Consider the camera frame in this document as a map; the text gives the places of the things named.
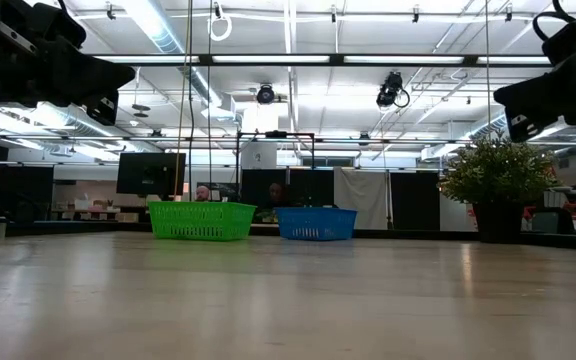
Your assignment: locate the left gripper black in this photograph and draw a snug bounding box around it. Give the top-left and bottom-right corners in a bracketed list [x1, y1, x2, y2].
[0, 0, 137, 126]

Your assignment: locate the green potted artificial plant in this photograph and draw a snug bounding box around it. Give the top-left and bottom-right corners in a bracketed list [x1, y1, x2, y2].
[437, 132, 562, 245]

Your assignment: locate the black background monitor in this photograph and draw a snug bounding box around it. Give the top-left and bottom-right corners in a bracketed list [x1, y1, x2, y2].
[116, 152, 187, 197]

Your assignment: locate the black ceiling spotlight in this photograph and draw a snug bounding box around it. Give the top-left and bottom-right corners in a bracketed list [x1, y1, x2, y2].
[256, 83, 276, 106]
[375, 70, 412, 110]

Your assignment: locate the black partition panel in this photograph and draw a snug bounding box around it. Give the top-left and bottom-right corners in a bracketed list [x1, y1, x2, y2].
[390, 171, 441, 231]
[241, 168, 289, 209]
[289, 168, 336, 209]

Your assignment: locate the green plastic basket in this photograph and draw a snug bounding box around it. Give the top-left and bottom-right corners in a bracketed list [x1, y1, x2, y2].
[147, 200, 257, 242]

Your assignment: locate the white cloth curtain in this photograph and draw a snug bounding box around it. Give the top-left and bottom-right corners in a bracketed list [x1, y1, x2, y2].
[334, 167, 390, 231]

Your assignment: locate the blue plastic basket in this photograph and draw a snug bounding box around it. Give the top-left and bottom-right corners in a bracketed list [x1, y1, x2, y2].
[274, 206, 359, 242]

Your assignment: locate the thin yellow hanging rope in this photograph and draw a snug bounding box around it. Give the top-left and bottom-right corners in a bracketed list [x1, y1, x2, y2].
[173, 0, 192, 201]

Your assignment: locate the black right arm cable loop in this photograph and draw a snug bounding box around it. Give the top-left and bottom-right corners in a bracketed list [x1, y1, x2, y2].
[532, 0, 576, 44]

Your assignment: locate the white ceiling cable loop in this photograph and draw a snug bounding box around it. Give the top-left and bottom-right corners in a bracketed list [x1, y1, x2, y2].
[208, 13, 233, 43]

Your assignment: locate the black background gantry frame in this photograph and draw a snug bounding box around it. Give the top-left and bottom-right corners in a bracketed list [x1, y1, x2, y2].
[235, 130, 316, 172]

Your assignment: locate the black overhead gantry frame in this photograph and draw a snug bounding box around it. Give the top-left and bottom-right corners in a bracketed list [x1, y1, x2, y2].
[87, 53, 554, 68]

